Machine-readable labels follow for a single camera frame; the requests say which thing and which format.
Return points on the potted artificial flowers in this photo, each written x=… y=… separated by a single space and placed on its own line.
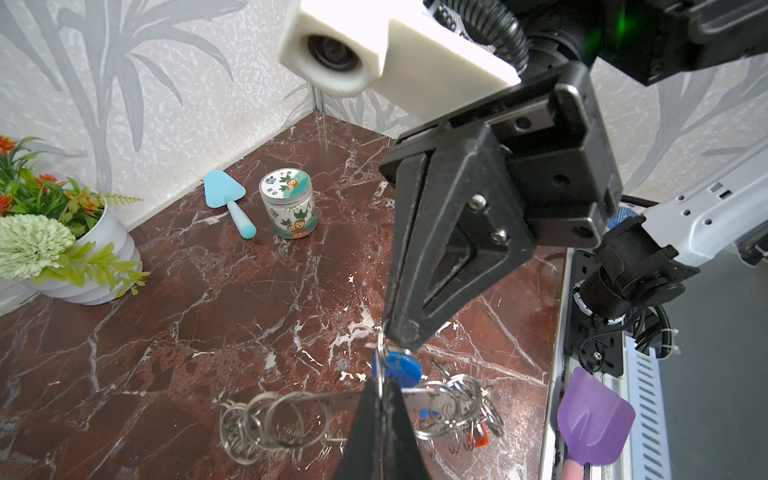
x=61 y=238

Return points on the blue tagged key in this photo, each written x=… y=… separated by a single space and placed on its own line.
x=403 y=365

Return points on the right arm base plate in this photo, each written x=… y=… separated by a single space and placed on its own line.
x=585 y=338

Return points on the purple toy shovel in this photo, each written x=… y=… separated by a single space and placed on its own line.
x=595 y=423

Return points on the blue dotted work glove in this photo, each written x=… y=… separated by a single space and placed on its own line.
x=622 y=214

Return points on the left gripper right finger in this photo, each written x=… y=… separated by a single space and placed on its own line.
x=401 y=455

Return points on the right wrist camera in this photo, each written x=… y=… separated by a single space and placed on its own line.
x=393 y=48

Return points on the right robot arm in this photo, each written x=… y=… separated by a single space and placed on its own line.
x=638 y=131

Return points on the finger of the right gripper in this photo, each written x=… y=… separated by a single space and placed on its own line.
x=408 y=184
x=469 y=231

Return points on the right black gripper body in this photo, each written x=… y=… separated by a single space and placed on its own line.
x=555 y=149

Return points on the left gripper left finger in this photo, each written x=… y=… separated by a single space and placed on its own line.
x=363 y=454

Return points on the teal toy trowel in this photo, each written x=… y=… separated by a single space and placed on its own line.
x=221 y=190

